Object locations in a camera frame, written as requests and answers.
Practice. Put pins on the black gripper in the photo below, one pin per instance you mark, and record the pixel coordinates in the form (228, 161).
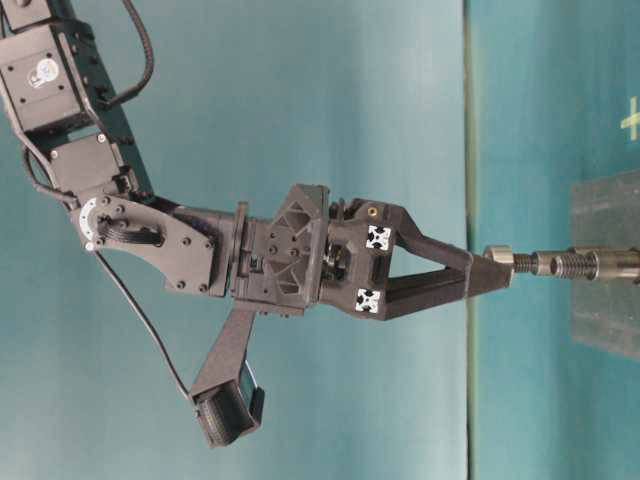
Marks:
(317, 252)

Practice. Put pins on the silver metal washer bushing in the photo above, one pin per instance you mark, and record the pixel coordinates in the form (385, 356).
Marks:
(499, 253)

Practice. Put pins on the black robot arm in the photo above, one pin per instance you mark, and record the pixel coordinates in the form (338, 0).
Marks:
(62, 107)

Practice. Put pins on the far threaded steel shaft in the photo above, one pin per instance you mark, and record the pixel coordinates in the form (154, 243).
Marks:
(537, 263)

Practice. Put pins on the threaded steel shaft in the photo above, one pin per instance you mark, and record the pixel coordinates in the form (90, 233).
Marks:
(597, 265)
(537, 263)

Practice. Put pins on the near threaded steel shaft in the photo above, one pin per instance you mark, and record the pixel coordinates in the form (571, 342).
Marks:
(597, 265)

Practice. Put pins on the grey metal base plate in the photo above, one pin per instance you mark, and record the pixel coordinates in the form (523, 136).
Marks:
(605, 213)

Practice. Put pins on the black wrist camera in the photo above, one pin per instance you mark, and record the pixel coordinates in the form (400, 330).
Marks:
(228, 402)

